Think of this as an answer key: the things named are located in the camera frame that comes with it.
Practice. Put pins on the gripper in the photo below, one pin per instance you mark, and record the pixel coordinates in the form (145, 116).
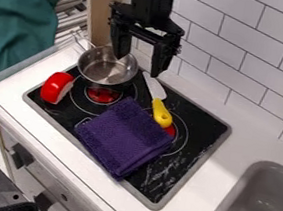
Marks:
(147, 20)

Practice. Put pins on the green cloth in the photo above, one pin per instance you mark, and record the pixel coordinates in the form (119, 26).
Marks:
(12, 29)

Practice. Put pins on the purple cloth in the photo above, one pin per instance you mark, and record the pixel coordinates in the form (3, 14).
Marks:
(123, 137)

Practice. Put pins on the yellow knife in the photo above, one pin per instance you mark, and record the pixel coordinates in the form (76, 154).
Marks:
(158, 101)

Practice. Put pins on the red toy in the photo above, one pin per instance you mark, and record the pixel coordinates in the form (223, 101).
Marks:
(57, 87)

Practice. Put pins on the toy stove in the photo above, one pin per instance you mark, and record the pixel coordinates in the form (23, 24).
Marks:
(135, 133)

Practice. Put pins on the silver pot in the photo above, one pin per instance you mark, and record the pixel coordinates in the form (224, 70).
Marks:
(106, 66)

